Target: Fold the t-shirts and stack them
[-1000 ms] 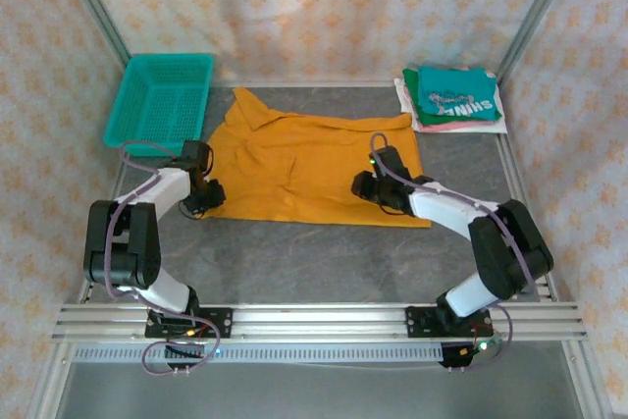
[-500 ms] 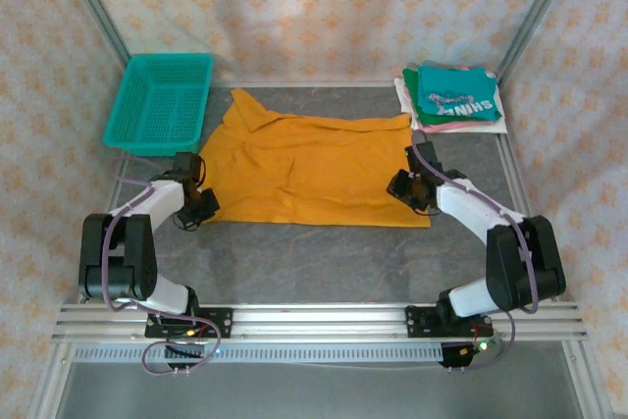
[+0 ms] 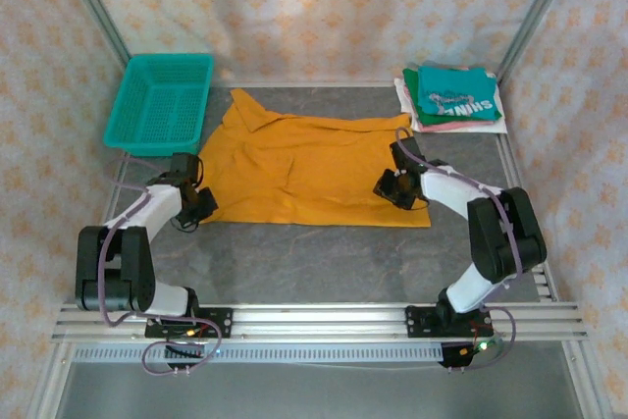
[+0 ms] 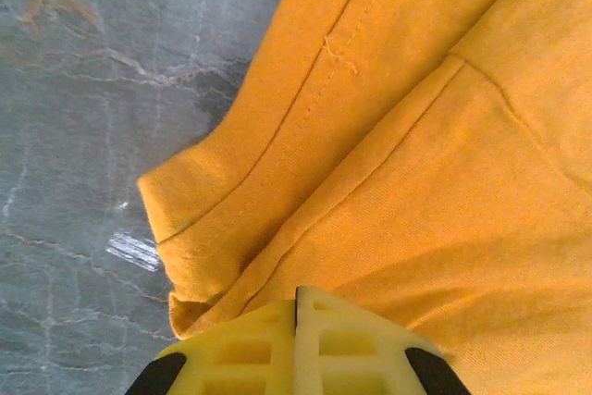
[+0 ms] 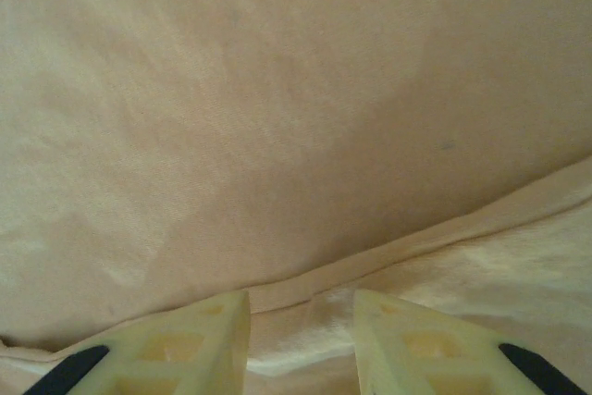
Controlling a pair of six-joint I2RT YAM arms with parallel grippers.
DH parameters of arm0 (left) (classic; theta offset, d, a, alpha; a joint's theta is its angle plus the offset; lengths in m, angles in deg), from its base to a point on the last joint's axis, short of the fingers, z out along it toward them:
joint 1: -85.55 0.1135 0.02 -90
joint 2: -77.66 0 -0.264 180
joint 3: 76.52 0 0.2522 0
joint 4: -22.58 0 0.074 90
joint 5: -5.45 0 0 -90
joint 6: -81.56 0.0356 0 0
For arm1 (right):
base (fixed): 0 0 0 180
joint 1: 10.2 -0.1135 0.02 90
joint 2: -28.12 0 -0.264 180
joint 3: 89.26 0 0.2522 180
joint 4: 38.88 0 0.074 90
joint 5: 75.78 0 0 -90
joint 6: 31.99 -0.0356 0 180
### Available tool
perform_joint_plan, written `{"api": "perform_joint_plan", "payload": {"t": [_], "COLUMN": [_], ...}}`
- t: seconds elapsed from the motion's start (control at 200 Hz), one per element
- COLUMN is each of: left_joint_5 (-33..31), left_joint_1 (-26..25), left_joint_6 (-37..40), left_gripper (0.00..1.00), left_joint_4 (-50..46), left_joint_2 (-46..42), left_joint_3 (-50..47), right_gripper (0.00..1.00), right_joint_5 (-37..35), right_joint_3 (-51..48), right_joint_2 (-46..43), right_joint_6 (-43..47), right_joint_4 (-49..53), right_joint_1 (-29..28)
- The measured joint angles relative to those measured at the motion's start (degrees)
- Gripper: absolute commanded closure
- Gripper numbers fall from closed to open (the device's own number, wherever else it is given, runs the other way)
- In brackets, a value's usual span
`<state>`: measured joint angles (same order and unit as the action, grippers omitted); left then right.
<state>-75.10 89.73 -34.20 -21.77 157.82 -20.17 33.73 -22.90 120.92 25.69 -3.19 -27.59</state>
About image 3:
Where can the green folded t-shirt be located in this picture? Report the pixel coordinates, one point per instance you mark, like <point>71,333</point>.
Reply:
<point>411,90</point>

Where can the orange t-shirt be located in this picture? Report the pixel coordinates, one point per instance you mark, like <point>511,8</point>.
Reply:
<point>319,169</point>

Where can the aluminium mounting rail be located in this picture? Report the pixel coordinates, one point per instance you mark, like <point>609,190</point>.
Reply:
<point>319,321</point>

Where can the patterned fabric backdrop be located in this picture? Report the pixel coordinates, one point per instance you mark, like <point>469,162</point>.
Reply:
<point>314,7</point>

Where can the narrow aluminium side rail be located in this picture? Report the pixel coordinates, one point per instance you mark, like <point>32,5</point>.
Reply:
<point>118,193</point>

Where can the aluminium frame post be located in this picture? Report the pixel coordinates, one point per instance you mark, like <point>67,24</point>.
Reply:
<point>95,7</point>
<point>537,12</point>

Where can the stack of folded clothes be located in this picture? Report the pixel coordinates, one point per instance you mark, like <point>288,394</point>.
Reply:
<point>498,127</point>

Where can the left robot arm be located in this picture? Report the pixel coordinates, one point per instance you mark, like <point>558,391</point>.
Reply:
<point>157,213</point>

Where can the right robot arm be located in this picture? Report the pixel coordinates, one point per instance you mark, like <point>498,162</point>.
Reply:
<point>451,188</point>

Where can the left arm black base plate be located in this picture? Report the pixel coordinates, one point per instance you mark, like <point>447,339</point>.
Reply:
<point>221,323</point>

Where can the short aluminium table edge rail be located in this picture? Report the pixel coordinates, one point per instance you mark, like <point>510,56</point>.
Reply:
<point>304,84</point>

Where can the aluminium frame leg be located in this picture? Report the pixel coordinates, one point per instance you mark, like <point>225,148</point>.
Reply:
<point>46,384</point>
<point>589,384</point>

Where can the teal folded printed t-shirt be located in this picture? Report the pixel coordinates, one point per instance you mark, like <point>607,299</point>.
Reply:
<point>456,83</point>

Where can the teal plastic basket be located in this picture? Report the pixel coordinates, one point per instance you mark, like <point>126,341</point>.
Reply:
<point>162,105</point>

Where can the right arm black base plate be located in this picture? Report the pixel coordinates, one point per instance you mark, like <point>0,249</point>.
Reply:
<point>419,323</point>

